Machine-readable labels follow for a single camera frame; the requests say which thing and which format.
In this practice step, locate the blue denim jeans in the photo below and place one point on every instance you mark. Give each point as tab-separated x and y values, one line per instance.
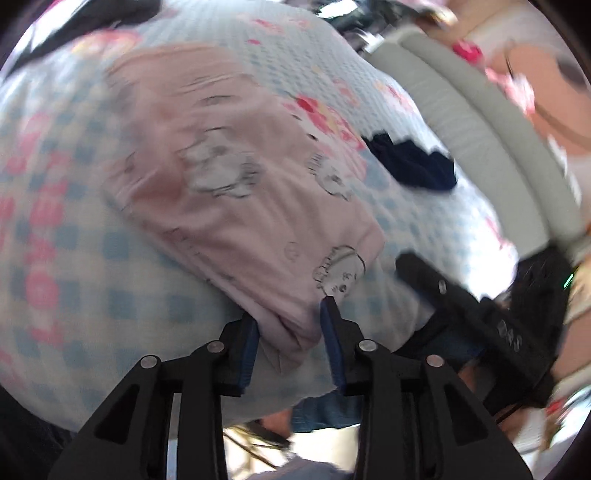
323	413

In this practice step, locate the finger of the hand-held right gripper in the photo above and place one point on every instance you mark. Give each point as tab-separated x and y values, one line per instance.
425	279

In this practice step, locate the pink cartoon print pajama garment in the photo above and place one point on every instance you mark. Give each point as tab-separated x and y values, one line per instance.
231	221

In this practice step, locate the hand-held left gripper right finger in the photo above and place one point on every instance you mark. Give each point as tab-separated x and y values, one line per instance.
330	341

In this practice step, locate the person's right forearm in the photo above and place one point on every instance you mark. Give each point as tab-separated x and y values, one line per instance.
572	350

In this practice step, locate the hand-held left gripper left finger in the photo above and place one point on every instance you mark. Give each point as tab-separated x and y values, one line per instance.
249	355

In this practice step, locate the grey padded bed edge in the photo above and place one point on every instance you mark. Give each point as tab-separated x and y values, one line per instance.
485	138

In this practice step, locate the blue checkered printed blanket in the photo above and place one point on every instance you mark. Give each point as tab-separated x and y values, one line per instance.
92	277

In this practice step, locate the black garment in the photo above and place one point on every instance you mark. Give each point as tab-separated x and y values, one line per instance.
92	23

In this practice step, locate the pink toy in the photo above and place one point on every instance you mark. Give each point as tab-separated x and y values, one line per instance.
467	50

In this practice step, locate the navy garment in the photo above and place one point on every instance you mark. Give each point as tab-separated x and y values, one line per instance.
411	166

